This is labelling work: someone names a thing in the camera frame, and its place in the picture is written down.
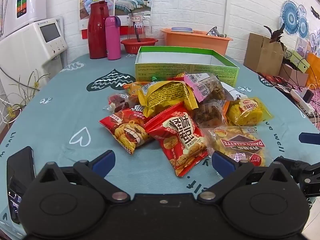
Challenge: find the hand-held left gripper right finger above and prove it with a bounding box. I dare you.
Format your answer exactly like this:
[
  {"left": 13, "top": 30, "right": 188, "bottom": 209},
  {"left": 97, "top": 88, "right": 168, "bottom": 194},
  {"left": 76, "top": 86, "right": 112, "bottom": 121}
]
[{"left": 197, "top": 151, "right": 299, "bottom": 203}]

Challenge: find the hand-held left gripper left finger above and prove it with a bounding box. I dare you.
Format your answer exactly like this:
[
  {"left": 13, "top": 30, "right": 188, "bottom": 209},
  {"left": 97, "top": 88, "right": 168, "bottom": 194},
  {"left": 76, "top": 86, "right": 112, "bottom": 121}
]
[{"left": 35, "top": 150, "right": 131, "bottom": 203}]

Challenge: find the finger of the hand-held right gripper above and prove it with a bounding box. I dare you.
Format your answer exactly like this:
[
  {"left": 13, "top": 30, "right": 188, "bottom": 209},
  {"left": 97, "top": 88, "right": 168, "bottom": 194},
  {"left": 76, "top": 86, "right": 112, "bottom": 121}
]
[
  {"left": 299, "top": 132, "right": 320, "bottom": 143},
  {"left": 274, "top": 156, "right": 320, "bottom": 204}
]

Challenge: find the clear round biscuit packet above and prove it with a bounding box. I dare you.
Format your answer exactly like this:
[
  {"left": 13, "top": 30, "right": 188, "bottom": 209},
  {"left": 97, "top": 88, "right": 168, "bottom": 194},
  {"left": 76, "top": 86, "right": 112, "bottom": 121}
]
[{"left": 202, "top": 126, "right": 267, "bottom": 168}]

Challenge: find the red lion print snack packet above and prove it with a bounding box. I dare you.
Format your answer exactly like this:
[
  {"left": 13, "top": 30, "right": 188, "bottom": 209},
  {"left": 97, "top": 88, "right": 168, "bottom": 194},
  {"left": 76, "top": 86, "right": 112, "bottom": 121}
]
[{"left": 99, "top": 109, "right": 150, "bottom": 155}]

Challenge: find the red rice cracker packet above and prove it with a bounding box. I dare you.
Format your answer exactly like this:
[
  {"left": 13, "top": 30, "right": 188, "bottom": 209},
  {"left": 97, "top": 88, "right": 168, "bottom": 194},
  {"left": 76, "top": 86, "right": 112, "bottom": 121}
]
[{"left": 144, "top": 102, "right": 209, "bottom": 178}]

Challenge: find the brown cake clear packet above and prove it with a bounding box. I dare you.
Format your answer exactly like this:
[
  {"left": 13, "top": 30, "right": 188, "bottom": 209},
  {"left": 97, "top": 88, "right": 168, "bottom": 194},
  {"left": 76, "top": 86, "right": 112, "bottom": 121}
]
[{"left": 194, "top": 100, "right": 228, "bottom": 127}]

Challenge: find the yellow cake packet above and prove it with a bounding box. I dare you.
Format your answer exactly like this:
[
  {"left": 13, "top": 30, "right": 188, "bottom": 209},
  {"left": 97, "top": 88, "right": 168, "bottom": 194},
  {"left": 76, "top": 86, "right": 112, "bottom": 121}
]
[{"left": 222, "top": 97, "right": 274, "bottom": 127}]

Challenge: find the dark red candy packet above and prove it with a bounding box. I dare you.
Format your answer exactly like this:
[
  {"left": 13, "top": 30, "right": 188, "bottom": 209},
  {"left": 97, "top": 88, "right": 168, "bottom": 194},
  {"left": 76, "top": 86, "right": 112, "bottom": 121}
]
[{"left": 102, "top": 94, "right": 137, "bottom": 113}]

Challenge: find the white snack packet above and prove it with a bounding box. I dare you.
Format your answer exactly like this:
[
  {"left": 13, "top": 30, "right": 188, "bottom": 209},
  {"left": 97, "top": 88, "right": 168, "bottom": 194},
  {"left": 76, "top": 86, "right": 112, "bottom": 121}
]
[{"left": 222, "top": 82, "right": 248, "bottom": 101}]

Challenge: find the orange snack packet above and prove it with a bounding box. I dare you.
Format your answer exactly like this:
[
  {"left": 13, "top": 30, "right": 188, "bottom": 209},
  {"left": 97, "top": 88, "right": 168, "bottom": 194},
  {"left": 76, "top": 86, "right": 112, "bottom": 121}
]
[{"left": 123, "top": 81, "right": 150, "bottom": 98}]

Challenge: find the pink-edged clear cookie packet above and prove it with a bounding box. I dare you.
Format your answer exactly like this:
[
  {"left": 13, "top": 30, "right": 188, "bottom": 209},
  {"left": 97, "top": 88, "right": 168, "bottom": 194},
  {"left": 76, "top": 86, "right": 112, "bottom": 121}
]
[{"left": 184, "top": 72, "right": 234, "bottom": 103}]

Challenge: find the yellow snack packet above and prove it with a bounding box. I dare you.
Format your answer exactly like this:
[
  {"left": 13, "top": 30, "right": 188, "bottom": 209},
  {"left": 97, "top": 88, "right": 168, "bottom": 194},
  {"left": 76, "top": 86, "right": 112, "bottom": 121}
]
[{"left": 136, "top": 79, "right": 198, "bottom": 118}]

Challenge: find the green cardboard box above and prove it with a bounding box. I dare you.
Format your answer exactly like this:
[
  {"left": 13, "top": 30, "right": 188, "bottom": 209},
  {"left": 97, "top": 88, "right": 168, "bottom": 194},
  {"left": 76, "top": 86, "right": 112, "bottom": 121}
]
[{"left": 135, "top": 46, "right": 240, "bottom": 87}]

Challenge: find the white power strip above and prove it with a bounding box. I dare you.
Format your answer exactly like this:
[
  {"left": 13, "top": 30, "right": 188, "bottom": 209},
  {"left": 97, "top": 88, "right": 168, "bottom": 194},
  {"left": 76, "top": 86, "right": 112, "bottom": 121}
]
[{"left": 290, "top": 90, "right": 315, "bottom": 113}]

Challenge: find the black power adapter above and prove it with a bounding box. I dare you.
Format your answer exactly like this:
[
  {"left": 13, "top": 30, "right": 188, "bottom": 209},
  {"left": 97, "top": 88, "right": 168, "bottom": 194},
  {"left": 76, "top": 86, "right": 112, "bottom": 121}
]
[{"left": 302, "top": 89, "right": 314, "bottom": 103}]

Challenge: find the small cardboard box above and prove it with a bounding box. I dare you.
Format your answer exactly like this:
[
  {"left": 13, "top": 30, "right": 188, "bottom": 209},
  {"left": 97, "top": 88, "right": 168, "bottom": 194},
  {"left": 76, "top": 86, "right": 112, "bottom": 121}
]
[{"left": 279, "top": 64, "right": 309, "bottom": 87}]

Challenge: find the red gift bag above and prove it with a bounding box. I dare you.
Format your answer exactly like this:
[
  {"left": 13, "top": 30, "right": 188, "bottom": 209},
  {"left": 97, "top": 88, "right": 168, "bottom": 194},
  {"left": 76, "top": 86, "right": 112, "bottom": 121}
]
[{"left": 257, "top": 72, "right": 290, "bottom": 90}]

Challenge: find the orange bag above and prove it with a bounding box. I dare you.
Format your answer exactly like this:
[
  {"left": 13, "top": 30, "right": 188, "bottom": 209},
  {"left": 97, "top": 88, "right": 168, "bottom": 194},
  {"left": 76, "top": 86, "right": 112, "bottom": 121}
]
[{"left": 306, "top": 52, "right": 320, "bottom": 88}]

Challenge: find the teal printed tablecloth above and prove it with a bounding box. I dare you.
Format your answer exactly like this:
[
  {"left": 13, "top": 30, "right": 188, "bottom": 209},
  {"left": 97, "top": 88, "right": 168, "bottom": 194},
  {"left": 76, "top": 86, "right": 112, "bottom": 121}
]
[{"left": 0, "top": 52, "right": 320, "bottom": 240}]

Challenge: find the green yellow box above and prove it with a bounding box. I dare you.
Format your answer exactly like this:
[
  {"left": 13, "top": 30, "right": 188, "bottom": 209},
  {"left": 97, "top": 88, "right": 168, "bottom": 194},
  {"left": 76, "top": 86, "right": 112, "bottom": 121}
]
[{"left": 287, "top": 50, "right": 310, "bottom": 72}]

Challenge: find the black smartphone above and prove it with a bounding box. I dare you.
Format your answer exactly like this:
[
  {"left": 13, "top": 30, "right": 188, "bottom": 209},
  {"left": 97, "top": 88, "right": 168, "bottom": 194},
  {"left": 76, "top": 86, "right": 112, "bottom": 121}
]
[{"left": 6, "top": 146, "right": 35, "bottom": 225}]

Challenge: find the large cardboard box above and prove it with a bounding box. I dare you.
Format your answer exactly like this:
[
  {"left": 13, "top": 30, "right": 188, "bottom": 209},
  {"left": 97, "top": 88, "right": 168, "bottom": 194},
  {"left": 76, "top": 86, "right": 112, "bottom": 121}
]
[{"left": 244, "top": 32, "right": 287, "bottom": 77}]

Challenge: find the green plant with yellow flowers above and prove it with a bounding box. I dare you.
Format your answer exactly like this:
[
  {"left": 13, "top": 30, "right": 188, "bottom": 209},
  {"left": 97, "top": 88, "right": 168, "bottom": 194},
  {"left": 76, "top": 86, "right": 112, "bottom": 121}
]
[{"left": 0, "top": 70, "right": 50, "bottom": 130}]

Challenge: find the dark red plant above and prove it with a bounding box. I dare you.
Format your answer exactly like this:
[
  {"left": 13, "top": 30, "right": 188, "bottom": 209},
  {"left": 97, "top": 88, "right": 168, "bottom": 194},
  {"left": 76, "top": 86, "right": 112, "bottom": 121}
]
[{"left": 264, "top": 22, "right": 286, "bottom": 52}]

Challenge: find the small blue paper fan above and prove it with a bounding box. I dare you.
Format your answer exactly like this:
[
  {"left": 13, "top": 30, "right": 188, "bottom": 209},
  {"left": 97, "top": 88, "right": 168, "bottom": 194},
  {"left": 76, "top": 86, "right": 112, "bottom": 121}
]
[{"left": 298, "top": 17, "right": 310, "bottom": 39}]

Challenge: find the red plastic bowl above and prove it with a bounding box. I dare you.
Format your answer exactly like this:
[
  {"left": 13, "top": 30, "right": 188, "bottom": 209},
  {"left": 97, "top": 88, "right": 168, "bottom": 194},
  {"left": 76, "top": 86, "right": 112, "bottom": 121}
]
[{"left": 121, "top": 38, "right": 158, "bottom": 54}]

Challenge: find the orange plastic basin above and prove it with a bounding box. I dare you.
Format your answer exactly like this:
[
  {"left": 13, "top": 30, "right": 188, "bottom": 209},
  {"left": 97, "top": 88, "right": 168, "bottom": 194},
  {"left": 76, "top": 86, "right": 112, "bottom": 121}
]
[{"left": 161, "top": 27, "right": 233, "bottom": 55}]

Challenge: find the large blue paper fan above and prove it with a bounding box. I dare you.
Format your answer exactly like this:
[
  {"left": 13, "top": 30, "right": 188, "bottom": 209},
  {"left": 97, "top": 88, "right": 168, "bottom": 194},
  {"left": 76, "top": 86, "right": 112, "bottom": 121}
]
[{"left": 281, "top": 0, "right": 300, "bottom": 34}]

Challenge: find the pink thermos bottle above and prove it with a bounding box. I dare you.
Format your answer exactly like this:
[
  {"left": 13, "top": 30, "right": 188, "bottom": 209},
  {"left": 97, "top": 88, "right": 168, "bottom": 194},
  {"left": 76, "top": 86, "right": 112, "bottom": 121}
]
[{"left": 105, "top": 16, "right": 122, "bottom": 60}]

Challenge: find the red thermos jug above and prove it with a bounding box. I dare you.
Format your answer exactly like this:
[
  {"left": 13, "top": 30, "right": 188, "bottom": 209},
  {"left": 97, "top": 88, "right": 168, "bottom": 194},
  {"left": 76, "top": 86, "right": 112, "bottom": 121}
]
[{"left": 87, "top": 1, "right": 108, "bottom": 60}]

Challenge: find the white appliance with screen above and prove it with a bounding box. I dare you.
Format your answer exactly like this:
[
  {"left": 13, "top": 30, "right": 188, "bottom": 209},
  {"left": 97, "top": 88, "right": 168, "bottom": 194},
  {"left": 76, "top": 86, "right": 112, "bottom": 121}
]
[{"left": 0, "top": 16, "right": 68, "bottom": 98}]

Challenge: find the glass pitcher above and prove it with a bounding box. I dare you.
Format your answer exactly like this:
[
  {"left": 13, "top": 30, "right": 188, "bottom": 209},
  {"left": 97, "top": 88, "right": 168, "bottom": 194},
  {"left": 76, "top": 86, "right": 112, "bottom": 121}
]
[{"left": 127, "top": 12, "right": 153, "bottom": 41}]

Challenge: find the white water purifier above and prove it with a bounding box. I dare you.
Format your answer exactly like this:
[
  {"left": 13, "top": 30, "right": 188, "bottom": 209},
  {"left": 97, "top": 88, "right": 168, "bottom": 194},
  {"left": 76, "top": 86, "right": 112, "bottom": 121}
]
[{"left": 0, "top": 0, "right": 48, "bottom": 39}]

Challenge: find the white wall pipe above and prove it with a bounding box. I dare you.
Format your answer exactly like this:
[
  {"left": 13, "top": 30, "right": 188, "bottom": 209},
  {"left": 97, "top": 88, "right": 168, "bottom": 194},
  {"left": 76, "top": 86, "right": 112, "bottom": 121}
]
[{"left": 224, "top": 0, "right": 232, "bottom": 55}]

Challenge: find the metal hose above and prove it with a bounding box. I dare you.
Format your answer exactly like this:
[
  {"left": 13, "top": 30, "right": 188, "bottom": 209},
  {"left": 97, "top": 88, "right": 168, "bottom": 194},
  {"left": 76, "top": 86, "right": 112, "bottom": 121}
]
[{"left": 0, "top": 0, "right": 10, "bottom": 38}]

